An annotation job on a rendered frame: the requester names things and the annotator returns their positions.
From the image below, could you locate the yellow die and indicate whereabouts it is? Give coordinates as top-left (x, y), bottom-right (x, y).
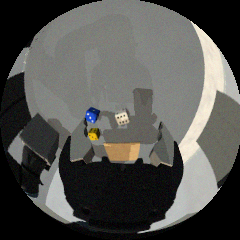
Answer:
top-left (88, 128), bottom-right (100, 140)

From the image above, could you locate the white die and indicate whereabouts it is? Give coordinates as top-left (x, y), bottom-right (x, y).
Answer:
top-left (115, 108), bottom-right (130, 125)

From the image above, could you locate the tan square mat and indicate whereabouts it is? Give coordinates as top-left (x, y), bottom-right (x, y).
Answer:
top-left (103, 142), bottom-right (140, 161)

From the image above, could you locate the blue die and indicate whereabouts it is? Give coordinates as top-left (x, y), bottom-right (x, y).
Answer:
top-left (85, 107), bottom-right (100, 123)

